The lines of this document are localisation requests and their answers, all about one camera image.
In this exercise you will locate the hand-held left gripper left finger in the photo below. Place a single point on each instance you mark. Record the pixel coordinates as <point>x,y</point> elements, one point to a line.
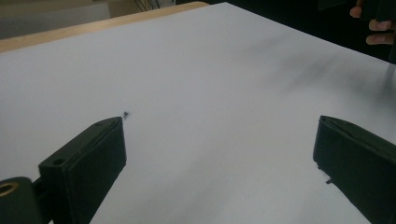
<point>87,161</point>

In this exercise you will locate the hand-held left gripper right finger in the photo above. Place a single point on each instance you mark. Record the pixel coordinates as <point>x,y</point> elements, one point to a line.
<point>361,161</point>

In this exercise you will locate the small black lint speck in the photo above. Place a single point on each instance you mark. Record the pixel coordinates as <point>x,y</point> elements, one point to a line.
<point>125,115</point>

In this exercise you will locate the wooden table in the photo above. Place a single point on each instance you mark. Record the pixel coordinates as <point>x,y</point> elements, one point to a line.
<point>77,29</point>

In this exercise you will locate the white table sheet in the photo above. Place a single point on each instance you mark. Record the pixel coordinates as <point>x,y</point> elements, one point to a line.
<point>202,87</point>

